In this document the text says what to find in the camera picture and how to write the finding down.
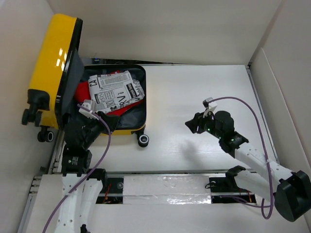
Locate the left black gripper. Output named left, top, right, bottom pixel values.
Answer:
left=82, top=110, right=120, bottom=148

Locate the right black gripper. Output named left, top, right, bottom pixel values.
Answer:
left=184, top=109, right=223, bottom=140

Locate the newspaper print garment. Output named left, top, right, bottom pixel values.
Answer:
left=88, top=70, right=145, bottom=114

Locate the red shirt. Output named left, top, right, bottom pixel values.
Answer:
left=74, top=70, right=143, bottom=116

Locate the yellow suitcase with grey lining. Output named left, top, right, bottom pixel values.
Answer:
left=21, top=14, right=150, bottom=147

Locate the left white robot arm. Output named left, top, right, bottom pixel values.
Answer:
left=48, top=112, right=120, bottom=233

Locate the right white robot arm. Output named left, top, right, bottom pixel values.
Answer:
left=185, top=111, right=311, bottom=222

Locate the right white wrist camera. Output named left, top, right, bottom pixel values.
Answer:
left=203, top=97, right=217, bottom=118

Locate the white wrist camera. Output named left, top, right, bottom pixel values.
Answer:
left=203, top=97, right=217, bottom=118
left=79, top=100, right=98, bottom=120

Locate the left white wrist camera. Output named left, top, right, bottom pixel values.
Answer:
left=79, top=100, right=98, bottom=120

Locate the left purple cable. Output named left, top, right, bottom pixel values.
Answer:
left=41, top=104, right=113, bottom=233

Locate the purple cable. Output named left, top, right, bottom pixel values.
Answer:
left=41, top=104, right=113, bottom=233
left=207, top=96, right=274, bottom=219

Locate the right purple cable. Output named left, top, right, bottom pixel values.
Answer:
left=207, top=96, right=274, bottom=219

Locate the aluminium mounting rail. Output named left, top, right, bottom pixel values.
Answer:
left=35, top=172, right=259, bottom=209

